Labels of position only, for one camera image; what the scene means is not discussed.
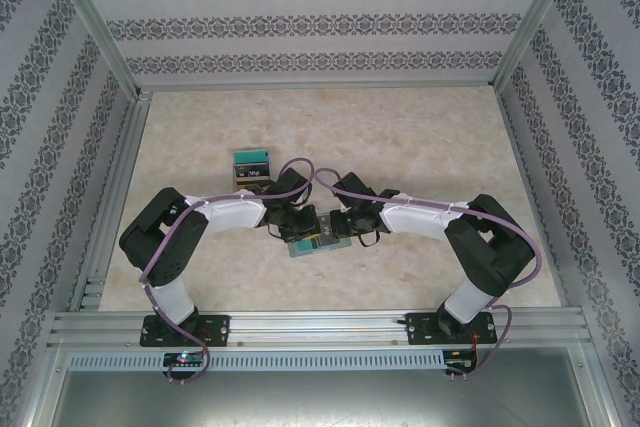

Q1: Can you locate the left controller board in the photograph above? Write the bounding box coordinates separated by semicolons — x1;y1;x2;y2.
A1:
163;351;207;373

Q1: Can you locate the controller board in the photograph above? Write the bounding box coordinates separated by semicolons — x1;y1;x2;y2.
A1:
443;349;480;373
163;351;207;373

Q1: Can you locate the grey metal sheet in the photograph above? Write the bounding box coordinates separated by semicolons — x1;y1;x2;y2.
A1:
57;369;604;427

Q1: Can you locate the aluminium mounting rail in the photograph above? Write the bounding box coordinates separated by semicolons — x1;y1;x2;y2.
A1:
47;310;589;348

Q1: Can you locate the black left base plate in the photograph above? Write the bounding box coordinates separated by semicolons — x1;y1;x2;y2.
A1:
141;314;231;348

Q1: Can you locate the aluminium side rail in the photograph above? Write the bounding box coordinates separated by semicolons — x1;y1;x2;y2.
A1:
67;91;154;313

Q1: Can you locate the aluminium upright post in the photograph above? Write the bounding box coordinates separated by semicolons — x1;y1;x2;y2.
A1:
43;0;144;98
491;0;585;91

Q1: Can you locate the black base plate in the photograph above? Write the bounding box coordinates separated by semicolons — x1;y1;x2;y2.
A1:
141;314;231;348
405;311;499;347

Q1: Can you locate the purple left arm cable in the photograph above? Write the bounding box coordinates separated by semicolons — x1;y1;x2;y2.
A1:
137;156;321;384

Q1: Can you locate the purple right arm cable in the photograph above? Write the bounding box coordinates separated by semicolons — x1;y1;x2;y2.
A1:
314;168;546;383

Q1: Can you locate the slotted grey cable duct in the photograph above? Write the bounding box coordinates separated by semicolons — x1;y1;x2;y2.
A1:
66;350;446;372

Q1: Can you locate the right controller board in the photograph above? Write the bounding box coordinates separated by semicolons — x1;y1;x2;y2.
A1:
443;349;480;373

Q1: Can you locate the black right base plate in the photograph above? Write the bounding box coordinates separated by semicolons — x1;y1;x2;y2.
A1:
405;311;499;347

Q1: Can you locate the aluminium wall rail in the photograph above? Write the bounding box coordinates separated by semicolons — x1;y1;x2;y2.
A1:
138;84;497;94

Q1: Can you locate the green leather card holder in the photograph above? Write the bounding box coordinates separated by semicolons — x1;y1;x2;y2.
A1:
287;209;356;259

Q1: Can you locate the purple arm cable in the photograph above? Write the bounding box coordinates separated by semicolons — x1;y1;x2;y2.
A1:
314;168;546;383
137;156;321;384

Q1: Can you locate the aluminium frame bar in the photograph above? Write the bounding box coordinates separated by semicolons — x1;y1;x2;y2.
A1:
9;341;69;427
569;341;631;427

